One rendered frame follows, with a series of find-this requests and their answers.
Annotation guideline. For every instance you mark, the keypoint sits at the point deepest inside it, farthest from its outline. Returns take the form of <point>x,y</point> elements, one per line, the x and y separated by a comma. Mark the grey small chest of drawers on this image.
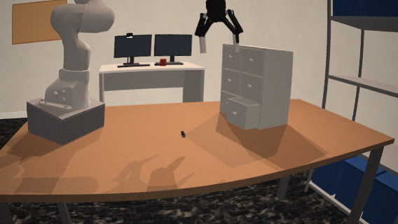
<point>276,85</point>

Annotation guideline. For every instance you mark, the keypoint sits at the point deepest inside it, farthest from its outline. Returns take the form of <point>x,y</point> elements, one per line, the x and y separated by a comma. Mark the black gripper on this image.
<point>216,12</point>

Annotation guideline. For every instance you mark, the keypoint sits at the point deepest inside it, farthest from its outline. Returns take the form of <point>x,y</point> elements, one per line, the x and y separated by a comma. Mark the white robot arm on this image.
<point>70,91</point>

